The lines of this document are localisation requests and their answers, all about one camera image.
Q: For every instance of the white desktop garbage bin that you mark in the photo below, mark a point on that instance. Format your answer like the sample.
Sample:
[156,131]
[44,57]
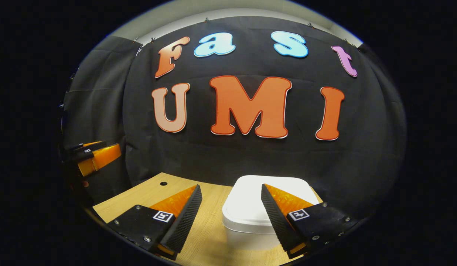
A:
[246,207]

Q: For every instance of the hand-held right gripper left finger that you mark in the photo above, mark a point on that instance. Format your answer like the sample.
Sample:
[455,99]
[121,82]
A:
[186,221]

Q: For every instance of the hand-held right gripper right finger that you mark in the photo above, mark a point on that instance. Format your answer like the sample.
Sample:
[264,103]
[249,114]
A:
[278,221]

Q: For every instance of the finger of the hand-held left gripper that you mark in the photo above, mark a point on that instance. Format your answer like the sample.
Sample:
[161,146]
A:
[84,147]
[102,157]

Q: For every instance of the black backdrop cloth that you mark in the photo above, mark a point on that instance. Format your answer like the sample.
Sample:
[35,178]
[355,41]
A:
[250,155]

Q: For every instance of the wooden desktop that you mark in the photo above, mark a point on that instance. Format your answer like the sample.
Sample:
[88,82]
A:
[210,236]

